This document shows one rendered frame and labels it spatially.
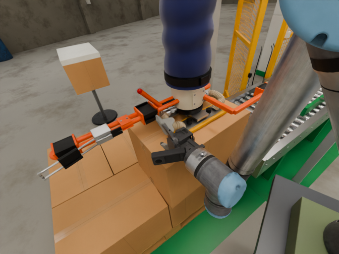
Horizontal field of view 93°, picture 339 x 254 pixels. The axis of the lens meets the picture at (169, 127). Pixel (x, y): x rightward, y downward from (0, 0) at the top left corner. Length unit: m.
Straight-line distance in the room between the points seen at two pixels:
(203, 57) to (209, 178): 0.47
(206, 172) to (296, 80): 0.29
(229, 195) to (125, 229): 0.72
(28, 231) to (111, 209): 1.08
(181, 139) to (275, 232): 0.54
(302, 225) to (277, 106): 0.52
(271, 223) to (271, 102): 0.59
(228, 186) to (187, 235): 1.14
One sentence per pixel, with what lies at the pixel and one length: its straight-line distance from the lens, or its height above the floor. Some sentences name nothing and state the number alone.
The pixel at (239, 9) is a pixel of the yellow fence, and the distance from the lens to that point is 2.60.
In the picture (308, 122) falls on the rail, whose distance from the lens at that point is 1.73.
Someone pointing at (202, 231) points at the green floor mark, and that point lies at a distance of 1.58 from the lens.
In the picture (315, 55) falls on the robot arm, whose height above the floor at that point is 1.45.
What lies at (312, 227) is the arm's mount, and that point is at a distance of 0.83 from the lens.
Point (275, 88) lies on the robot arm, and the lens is 0.39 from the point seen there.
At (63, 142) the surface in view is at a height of 1.10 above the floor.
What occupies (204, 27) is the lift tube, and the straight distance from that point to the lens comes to 0.69.
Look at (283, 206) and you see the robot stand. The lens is 0.93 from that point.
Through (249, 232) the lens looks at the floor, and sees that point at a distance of 1.65.
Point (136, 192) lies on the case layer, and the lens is 1.13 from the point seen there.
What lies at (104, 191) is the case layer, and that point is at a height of 0.54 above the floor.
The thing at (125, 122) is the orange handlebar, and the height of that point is 1.09.
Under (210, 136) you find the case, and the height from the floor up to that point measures 0.94.
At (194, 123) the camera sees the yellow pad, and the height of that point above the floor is 0.97.
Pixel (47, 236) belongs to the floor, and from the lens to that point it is 1.95.
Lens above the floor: 1.51
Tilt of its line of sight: 41 degrees down
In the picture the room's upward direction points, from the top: 6 degrees counter-clockwise
